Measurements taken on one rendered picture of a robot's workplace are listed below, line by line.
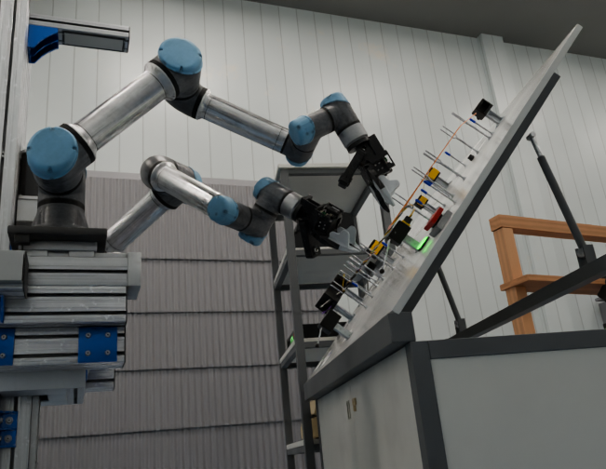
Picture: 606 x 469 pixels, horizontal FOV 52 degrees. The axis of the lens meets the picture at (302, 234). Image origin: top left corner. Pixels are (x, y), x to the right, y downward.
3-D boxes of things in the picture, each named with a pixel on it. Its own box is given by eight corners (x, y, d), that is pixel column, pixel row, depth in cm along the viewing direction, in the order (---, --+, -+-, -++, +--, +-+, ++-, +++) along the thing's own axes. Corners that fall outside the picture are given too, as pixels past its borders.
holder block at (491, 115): (497, 123, 204) (474, 108, 205) (507, 113, 193) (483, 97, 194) (489, 134, 204) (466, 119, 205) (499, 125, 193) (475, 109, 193)
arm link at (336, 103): (313, 110, 178) (337, 100, 181) (331, 141, 176) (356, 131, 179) (320, 96, 171) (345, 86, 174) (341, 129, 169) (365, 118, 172)
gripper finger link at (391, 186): (409, 192, 164) (390, 167, 169) (390, 202, 164) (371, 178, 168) (409, 197, 167) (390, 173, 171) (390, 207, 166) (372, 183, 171)
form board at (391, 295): (309, 385, 242) (305, 382, 243) (434, 199, 281) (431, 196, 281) (398, 314, 134) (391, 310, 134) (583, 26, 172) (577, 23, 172)
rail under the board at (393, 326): (392, 342, 131) (387, 313, 133) (304, 400, 240) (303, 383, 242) (416, 341, 132) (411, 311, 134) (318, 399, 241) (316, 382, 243)
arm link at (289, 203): (277, 218, 176) (295, 210, 182) (289, 225, 174) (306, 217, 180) (283, 195, 172) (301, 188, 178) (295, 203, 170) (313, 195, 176)
